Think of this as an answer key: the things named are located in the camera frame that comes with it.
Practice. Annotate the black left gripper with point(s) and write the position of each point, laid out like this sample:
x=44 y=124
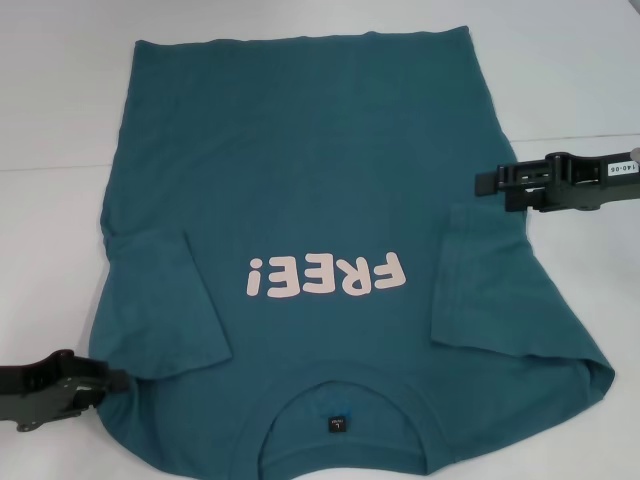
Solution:
x=35 y=392

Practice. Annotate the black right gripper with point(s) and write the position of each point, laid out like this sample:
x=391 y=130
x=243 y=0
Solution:
x=590 y=182

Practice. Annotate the teal t-shirt with pink print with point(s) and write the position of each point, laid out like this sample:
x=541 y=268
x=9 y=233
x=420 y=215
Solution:
x=300 y=175

